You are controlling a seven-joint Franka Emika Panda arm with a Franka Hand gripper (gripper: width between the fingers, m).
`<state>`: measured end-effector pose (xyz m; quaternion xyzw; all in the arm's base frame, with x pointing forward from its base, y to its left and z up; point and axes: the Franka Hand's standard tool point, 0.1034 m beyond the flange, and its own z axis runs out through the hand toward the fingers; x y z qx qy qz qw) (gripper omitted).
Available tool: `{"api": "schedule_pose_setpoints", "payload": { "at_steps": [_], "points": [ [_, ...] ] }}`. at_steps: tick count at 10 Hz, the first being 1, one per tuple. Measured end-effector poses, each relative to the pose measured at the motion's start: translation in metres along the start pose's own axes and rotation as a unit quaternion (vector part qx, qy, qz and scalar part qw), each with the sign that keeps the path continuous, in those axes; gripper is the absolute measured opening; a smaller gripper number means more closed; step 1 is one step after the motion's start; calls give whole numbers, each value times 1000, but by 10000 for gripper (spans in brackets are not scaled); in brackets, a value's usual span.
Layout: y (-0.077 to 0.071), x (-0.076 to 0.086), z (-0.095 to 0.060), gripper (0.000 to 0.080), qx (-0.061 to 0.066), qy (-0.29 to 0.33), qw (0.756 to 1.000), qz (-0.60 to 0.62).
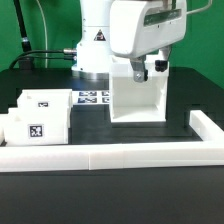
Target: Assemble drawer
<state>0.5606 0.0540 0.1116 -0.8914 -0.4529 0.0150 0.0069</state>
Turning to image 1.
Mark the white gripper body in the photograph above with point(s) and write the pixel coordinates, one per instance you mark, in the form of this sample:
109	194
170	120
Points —
140	27

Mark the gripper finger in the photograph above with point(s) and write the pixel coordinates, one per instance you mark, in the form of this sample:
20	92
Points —
140	73
161	63

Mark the white drawer cabinet box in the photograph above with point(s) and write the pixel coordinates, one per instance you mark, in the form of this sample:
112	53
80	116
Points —
132	101

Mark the white drawer tray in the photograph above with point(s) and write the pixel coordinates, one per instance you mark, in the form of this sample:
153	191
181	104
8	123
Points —
37	126
47	98

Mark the white front drawer tray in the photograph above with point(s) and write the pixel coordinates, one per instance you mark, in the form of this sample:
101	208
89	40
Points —
37	126

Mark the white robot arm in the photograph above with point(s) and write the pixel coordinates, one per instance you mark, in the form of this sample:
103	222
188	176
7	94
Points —
94	50

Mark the printed marker sheet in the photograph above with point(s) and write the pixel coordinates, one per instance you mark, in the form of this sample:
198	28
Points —
91	97

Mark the white L-shaped boundary fence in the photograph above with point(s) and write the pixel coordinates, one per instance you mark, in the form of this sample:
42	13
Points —
207	151

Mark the black vertical pole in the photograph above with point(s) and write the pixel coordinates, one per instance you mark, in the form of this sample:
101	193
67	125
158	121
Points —
25	63

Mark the white block at left edge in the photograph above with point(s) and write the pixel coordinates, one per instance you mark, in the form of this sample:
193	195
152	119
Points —
1	128

